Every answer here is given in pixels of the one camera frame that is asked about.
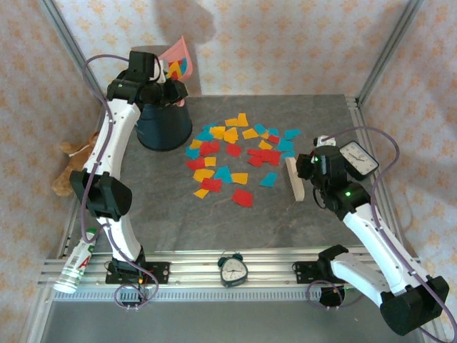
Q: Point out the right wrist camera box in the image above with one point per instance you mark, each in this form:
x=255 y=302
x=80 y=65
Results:
x=323 y=140

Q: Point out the brown teddy bear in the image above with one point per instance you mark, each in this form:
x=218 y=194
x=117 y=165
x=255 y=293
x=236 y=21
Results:
x=73 y=160

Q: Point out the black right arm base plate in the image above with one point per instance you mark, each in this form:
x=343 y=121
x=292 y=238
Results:
x=303 y=269

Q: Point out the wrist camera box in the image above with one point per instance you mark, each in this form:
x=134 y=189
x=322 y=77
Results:
x=323 y=140
x=162 y=73

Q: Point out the yellow paper scrap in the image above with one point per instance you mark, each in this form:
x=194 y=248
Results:
x=230 y=135
x=231 y=121
x=239 y=177
x=265 y=145
x=203 y=174
x=174 y=70
x=242 y=119
x=217 y=131
x=250 y=133
x=264 y=135
x=201 y=193
x=210 y=161
x=196 y=143

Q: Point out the dark blue waste bin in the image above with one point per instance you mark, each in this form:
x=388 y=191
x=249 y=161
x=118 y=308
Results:
x=164 y=128

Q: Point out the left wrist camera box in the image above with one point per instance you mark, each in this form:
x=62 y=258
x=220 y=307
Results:
x=162 y=73

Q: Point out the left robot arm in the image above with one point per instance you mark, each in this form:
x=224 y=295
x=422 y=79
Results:
x=107 y=143

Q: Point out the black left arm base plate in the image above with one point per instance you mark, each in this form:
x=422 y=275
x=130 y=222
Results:
x=162 y=271

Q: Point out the green twin-bell alarm clock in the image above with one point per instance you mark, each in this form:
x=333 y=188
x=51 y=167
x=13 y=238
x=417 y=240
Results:
x=232 y=273

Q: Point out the pink plastic dustpan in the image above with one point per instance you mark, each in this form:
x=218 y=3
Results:
x=184 y=48

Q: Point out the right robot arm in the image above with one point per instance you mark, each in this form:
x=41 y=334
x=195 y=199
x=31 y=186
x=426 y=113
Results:
x=367 y=232

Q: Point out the aluminium frame post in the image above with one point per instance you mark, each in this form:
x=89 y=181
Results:
x=75 y=53
x=387 y=53

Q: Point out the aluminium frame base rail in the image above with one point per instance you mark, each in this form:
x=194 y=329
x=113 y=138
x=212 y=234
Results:
x=193 y=271

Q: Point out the clear plastic drink bottle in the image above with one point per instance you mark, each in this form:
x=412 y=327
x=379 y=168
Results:
x=73 y=268

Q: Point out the black square alarm clock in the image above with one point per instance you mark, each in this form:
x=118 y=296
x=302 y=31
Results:
x=360 y=157

